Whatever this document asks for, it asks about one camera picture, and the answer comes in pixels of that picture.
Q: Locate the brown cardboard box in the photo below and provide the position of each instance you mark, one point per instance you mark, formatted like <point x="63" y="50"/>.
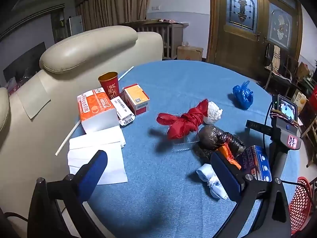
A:
<point x="189" y="53"/>

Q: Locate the wooden stained-glass door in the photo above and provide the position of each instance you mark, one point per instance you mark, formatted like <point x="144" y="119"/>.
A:
<point x="237" y="44"/>

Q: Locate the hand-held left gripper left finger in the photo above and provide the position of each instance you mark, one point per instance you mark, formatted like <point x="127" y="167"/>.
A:
<point x="92" y="168"/>

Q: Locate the yellow juice carton box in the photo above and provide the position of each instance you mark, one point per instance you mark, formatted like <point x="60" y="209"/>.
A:
<point x="301" y="101"/>

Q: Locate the blue tablecloth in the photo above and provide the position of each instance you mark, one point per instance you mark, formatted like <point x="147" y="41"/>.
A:
<point x="168" y="89"/>

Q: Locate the blue cardboard box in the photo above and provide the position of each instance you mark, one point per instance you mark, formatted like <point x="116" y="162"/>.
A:
<point x="257" y="161"/>

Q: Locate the orange wrapper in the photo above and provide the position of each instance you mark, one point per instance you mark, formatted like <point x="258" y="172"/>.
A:
<point x="229" y="155"/>

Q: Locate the flat black television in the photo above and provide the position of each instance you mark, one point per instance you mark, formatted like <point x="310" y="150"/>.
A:
<point x="24" y="59"/>

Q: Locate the white blue bundle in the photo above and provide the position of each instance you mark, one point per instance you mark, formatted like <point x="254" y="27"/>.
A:
<point x="210" y="178"/>

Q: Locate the red paper cup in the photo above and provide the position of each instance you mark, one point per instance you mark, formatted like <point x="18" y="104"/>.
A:
<point x="110" y="86"/>

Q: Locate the striped towel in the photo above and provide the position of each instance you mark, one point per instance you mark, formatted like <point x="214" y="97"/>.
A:
<point x="275" y="55"/>

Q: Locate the red plastic bag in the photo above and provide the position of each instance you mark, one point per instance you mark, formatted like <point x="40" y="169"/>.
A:
<point x="188" y="121"/>

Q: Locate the orange red cardboard box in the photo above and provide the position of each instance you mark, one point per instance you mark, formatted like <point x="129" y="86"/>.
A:
<point x="136" y="98"/>

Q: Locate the cream leather sofa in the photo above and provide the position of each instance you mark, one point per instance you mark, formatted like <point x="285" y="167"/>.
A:
<point x="74" y="52"/>

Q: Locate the dark metal chair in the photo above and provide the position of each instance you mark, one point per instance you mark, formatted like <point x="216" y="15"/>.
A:
<point x="275" y="74"/>

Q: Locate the white medicine box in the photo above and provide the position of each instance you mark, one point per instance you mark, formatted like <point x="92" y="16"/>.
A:
<point x="123" y="111"/>

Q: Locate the beige paper patch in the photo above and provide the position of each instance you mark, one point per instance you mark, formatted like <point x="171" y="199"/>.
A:
<point x="34" y="99"/>

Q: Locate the clear plastic tray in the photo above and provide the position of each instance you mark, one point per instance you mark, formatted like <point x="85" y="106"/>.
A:
<point x="184" y="143"/>

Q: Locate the orange white tissue pack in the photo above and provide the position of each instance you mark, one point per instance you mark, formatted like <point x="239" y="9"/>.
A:
<point x="96" y="111"/>

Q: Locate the blue plastic bag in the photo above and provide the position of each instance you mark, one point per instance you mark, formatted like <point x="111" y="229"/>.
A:
<point x="244" y="95"/>

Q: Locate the beige curtain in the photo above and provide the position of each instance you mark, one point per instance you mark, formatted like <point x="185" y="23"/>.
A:
<point x="111" y="2"/>

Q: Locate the white standing air conditioner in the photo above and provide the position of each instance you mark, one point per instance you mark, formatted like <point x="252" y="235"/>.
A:
<point x="75" y="24"/>

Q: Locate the grey wooden crib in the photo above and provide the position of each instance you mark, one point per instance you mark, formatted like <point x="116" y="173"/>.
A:
<point x="171" y="37"/>

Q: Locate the dark plastic bag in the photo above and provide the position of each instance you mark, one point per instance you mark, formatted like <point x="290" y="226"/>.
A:
<point x="213" y="136"/>

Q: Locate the red plastic basket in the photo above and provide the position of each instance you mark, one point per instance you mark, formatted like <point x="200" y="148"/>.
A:
<point x="301" y="200"/>

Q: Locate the white plastic bag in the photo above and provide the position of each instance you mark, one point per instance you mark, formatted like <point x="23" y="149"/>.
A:
<point x="213" y="112"/>

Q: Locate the white tissue sheets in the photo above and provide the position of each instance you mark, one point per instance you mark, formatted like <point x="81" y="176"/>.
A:
<point x="111" y="148"/>

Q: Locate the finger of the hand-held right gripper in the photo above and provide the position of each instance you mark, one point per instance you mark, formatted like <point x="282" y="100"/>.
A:
<point x="257" y="126"/>

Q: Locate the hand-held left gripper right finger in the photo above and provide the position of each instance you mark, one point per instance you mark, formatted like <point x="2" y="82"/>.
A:
<point x="226" y="176"/>

